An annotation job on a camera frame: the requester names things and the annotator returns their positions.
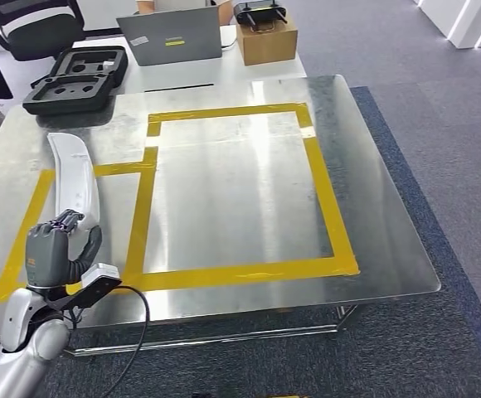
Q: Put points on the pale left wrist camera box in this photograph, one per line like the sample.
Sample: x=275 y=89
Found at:
x=101 y=273

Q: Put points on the black foam case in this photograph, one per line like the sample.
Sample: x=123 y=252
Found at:
x=70 y=93

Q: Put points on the yellow tape outline on workbench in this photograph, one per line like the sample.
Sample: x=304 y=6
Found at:
x=245 y=274

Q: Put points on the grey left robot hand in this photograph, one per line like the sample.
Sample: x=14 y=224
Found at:
x=45 y=258

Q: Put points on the white display block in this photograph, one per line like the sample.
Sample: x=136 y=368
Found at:
x=431 y=11

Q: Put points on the brown cardboard box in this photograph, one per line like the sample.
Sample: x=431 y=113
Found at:
x=265 y=46

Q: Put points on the grey laptop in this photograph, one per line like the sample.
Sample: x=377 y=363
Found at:
x=170 y=38

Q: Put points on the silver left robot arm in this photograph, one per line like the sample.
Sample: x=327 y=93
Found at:
x=25 y=351

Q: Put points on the black device with antennas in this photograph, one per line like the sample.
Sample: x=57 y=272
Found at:
x=259 y=10

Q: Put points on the steel workbench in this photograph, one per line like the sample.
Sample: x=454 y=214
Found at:
x=245 y=209

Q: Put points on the black office chair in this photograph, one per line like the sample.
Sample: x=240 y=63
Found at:
x=37 y=33

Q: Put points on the white curved plastic car part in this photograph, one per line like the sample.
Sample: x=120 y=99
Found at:
x=74 y=176

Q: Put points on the small white block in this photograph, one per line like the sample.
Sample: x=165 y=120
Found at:
x=107 y=64

